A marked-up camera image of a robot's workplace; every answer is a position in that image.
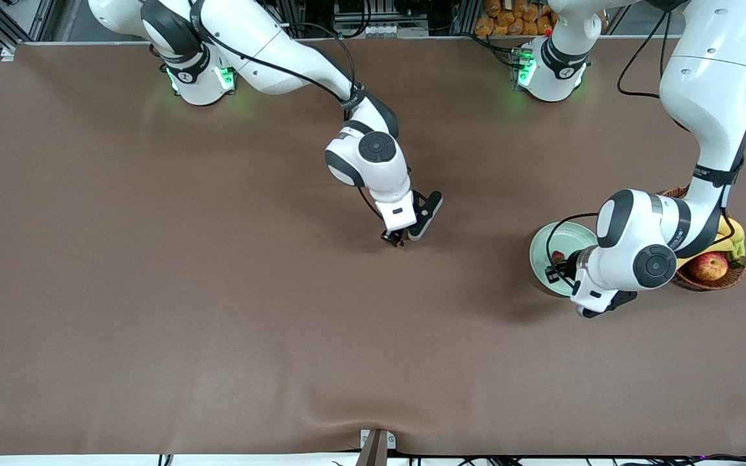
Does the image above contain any pale green round plate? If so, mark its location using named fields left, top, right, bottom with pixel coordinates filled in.
left=529, top=221, right=600, bottom=298

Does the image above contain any brown table cover mat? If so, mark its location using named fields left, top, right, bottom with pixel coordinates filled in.
left=0, top=36, right=746, bottom=458

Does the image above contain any brown wicker basket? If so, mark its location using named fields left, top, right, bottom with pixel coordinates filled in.
left=661, top=187, right=746, bottom=291

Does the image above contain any red yellow apple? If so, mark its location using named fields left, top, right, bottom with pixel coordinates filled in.
left=688, top=252, right=729, bottom=282

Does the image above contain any yellow banana bunch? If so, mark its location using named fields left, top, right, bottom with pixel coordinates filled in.
left=674, top=217, right=746, bottom=266

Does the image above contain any black equipment rack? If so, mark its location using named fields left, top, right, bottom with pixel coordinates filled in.
left=269, top=0, right=477, bottom=38

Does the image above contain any orange toy food pile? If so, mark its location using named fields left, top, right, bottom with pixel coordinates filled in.
left=475, top=0, right=555, bottom=37

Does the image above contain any white power strip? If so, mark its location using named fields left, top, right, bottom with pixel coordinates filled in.
left=208, top=5, right=271, bottom=30

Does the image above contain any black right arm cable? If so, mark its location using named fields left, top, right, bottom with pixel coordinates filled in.
left=198, top=0, right=387, bottom=224

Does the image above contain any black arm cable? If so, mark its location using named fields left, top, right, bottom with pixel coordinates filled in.
left=198, top=0, right=387, bottom=224
left=545, top=0, right=675, bottom=285

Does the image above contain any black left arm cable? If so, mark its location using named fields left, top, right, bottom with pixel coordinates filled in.
left=545, top=0, right=675, bottom=285

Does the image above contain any metal table edge bracket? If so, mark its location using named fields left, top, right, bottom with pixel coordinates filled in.
left=355, top=428, right=398, bottom=466

